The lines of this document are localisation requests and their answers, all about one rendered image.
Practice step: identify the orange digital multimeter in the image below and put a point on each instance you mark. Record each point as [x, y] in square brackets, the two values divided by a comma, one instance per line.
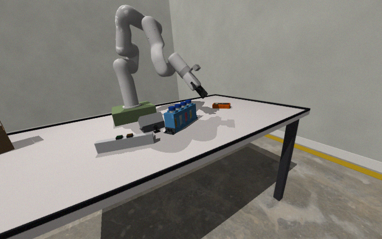
[221, 105]

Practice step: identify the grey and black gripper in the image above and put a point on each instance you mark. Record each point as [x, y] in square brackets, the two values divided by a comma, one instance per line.
[194, 83]

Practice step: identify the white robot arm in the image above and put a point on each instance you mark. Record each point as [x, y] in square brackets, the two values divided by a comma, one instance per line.
[126, 16]

